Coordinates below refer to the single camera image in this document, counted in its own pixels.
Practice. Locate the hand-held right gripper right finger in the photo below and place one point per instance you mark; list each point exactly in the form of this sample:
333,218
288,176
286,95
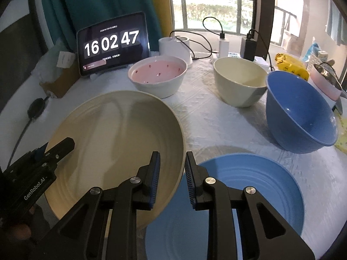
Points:
191,180

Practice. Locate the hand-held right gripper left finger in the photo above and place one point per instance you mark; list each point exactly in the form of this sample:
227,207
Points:
156,180

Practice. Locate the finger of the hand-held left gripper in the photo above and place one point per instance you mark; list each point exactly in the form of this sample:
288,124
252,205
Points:
62,149
40,152

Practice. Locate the blue ribbed plate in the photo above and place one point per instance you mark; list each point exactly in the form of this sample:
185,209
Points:
244,173

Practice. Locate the cream bowl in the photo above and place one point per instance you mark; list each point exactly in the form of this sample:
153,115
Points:
113,130
235,92

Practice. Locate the pink speckled bowl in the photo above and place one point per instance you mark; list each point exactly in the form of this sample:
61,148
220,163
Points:
157,71

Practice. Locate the blue bowl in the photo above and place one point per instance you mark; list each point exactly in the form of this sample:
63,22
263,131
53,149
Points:
287,130

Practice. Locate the person's left hand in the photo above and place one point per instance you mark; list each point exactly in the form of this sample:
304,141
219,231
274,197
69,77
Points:
16,231

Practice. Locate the black round device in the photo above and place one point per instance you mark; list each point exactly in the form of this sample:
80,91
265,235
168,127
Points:
35,107

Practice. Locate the white embossed tablecloth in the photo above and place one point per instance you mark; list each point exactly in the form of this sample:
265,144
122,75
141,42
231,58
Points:
222,130

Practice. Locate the cardboard box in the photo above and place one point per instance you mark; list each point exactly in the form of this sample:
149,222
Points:
58,84

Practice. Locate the white tablet stand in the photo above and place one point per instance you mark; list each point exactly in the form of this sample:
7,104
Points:
122,67

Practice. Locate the tablet with clock display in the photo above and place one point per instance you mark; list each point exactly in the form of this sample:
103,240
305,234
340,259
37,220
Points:
111,46

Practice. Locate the white desk lamp base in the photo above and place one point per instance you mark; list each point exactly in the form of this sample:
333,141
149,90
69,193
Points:
166,47

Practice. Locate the white charger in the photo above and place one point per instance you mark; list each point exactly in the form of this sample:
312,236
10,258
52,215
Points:
224,48

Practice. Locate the black charger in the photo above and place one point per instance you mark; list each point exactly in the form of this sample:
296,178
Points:
249,49

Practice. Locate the teal curtain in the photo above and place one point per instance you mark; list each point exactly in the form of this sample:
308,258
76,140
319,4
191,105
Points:
89,2

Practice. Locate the yellow packet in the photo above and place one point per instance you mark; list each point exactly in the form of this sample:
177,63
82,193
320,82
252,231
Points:
291,66

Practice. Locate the green tissue packet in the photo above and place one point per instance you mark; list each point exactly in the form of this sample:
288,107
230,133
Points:
342,138

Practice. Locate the pink and blue pot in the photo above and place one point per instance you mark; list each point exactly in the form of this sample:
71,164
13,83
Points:
324,84

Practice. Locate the white perforated board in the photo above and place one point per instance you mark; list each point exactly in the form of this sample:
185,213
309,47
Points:
314,62

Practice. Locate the blue plastic packet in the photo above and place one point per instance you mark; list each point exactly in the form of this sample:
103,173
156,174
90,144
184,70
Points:
311,50

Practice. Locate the yellow curtain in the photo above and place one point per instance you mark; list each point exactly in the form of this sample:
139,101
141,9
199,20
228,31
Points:
160,0

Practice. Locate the light blue hanging towel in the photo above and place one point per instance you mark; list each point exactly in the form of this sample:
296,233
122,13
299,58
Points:
334,24

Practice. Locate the dark window frame post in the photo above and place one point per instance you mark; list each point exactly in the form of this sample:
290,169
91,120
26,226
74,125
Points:
264,10

